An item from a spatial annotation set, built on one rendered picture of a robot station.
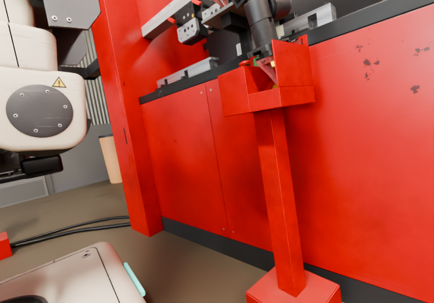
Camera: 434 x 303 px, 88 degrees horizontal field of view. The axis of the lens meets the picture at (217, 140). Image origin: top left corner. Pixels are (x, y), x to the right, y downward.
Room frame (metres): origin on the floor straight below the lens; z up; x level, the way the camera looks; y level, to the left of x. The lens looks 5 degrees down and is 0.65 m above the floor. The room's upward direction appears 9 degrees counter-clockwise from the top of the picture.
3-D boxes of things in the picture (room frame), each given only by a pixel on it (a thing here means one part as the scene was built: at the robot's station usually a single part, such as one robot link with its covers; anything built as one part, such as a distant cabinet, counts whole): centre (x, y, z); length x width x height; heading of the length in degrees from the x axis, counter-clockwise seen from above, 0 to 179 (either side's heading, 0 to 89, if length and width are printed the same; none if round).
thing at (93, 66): (1.65, 0.85, 1.18); 0.40 x 0.24 x 0.07; 46
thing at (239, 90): (0.64, -0.15, 0.75); 0.20 x 0.16 x 0.18; 39
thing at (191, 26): (1.24, 0.04, 1.18); 0.15 x 0.09 x 0.17; 46
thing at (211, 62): (1.33, 0.13, 0.92); 0.50 x 0.06 x 0.10; 46
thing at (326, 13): (0.90, -0.31, 0.92); 0.39 x 0.06 x 0.10; 46
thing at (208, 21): (0.84, -0.17, 1.00); 0.26 x 0.18 x 0.01; 136
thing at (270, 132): (0.64, -0.15, 0.39); 0.06 x 0.06 x 0.54; 39
